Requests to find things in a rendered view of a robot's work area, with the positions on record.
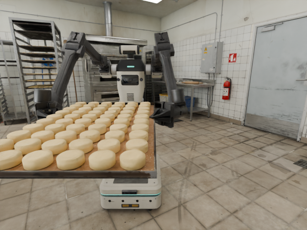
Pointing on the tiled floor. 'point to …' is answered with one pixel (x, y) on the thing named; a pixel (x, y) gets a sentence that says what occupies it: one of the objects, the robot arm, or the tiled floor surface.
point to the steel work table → (191, 94)
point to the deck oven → (110, 42)
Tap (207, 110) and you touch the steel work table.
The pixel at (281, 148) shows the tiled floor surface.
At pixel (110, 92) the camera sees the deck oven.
